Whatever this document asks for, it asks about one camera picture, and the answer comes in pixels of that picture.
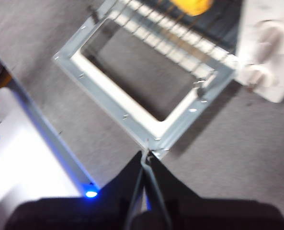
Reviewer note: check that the blue glowing indicator light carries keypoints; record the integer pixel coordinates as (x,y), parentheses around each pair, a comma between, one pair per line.
(91,193)

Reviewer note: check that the cream oven knob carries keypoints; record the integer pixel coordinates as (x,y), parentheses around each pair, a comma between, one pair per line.
(274,39)
(257,76)

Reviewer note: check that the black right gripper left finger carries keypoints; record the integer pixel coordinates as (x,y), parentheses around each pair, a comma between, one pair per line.
(84,213)

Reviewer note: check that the cream Toshiba toaster oven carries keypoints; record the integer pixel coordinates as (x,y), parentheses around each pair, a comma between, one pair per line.
(264,9)

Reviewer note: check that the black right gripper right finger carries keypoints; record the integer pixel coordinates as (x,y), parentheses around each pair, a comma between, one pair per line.
(216,215)

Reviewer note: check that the yellow corn cob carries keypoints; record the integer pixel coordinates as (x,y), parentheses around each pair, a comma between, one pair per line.
(194,7)

